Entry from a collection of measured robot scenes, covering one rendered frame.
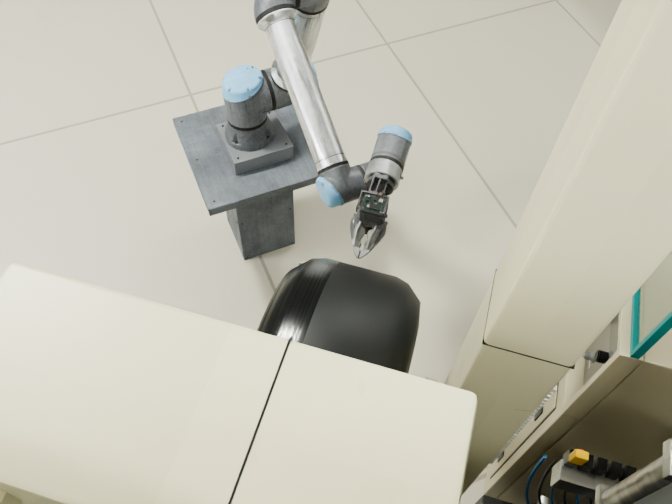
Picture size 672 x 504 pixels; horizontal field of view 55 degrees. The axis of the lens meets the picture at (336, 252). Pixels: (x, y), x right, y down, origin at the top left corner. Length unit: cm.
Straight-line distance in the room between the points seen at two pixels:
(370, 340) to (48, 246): 228
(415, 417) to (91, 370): 38
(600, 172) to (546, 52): 355
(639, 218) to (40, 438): 66
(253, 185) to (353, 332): 137
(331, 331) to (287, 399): 43
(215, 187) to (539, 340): 174
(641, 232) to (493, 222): 250
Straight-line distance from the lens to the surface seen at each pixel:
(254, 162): 246
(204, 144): 260
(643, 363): 151
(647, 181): 65
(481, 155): 346
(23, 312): 87
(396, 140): 166
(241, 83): 234
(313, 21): 201
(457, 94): 375
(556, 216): 70
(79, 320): 84
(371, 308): 120
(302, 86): 177
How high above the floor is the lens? 248
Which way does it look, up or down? 57 degrees down
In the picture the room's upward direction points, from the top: 3 degrees clockwise
